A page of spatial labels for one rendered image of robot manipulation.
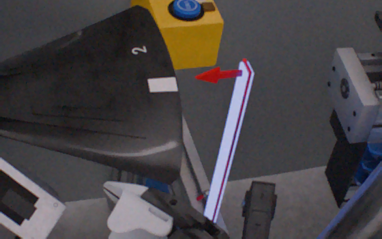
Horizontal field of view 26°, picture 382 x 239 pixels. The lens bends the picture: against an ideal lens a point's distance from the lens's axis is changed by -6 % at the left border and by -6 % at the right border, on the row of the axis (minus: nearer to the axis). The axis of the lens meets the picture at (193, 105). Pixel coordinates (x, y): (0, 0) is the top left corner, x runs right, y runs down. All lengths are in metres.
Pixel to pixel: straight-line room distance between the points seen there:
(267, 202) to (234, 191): 1.60
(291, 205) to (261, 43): 0.60
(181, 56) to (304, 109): 1.03
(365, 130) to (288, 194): 1.14
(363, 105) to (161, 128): 0.45
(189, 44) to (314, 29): 0.84
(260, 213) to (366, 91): 0.54
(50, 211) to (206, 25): 0.38
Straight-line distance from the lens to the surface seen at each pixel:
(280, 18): 2.01
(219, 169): 1.15
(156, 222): 0.83
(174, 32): 1.25
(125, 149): 0.94
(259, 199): 0.86
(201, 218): 0.81
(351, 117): 1.36
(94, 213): 2.34
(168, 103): 0.97
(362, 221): 0.81
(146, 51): 1.00
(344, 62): 1.38
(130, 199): 0.85
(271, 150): 2.36
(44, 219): 1.08
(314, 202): 2.48
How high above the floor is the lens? 1.86
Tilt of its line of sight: 45 degrees down
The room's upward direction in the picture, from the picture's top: 11 degrees clockwise
